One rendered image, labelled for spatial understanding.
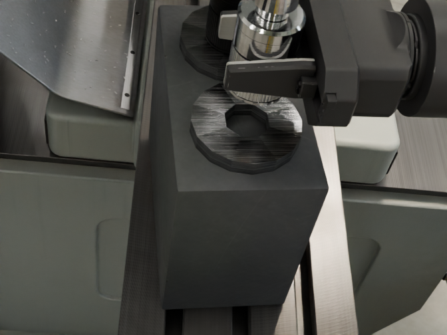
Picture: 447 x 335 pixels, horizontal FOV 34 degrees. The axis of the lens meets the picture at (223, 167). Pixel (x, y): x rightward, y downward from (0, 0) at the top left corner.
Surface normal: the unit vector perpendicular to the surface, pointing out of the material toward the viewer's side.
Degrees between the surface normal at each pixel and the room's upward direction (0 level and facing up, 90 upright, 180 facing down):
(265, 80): 90
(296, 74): 90
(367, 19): 0
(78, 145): 90
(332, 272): 0
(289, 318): 0
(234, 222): 90
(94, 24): 16
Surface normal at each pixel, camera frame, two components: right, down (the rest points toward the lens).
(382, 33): 0.12, -0.63
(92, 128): -0.01, 0.77
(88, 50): 0.40, -0.58
